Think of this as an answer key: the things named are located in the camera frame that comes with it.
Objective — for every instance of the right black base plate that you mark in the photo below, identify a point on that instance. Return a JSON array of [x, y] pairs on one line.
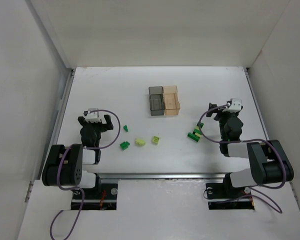
[[221, 197]]

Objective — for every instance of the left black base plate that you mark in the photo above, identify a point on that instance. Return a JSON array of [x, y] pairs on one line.
[[101, 198]]

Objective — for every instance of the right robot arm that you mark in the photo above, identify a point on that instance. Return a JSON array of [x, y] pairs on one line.
[[268, 162]]

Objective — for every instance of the green lego stack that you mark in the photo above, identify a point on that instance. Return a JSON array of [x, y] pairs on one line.
[[196, 134]]

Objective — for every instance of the orange transparent container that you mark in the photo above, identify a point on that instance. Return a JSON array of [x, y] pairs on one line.
[[171, 100]]

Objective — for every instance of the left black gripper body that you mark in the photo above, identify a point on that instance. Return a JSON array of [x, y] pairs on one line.
[[106, 125]]

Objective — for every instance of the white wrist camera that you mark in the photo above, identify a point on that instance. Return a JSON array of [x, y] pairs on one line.
[[92, 116], [234, 105]]

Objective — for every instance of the grey transparent container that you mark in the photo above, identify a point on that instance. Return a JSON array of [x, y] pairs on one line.
[[156, 101]]

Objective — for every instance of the dark green lego brick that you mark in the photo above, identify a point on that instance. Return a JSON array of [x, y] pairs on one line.
[[124, 145]]

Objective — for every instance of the light green square lego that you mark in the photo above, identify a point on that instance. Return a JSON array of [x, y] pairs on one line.
[[155, 140]]

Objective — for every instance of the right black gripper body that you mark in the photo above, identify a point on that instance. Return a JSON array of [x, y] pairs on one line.
[[215, 113]]

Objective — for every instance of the small dark green lego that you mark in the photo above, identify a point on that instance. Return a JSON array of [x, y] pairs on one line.
[[125, 127]]

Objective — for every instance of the light green rounded lego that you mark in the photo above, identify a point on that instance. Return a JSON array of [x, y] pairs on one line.
[[140, 142]]

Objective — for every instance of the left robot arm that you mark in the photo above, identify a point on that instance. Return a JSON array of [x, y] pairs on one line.
[[64, 165]]

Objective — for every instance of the aluminium front rail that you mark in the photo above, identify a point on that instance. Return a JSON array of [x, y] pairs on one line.
[[158, 176]]

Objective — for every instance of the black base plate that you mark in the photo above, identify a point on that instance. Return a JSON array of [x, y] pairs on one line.
[[101, 198], [221, 197]]

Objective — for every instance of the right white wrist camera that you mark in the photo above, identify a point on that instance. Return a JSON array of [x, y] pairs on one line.
[[234, 105]]

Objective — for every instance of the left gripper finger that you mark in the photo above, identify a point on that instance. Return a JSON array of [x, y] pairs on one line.
[[108, 125], [81, 120]]

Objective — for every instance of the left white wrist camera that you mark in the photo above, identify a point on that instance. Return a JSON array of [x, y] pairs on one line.
[[92, 116]]

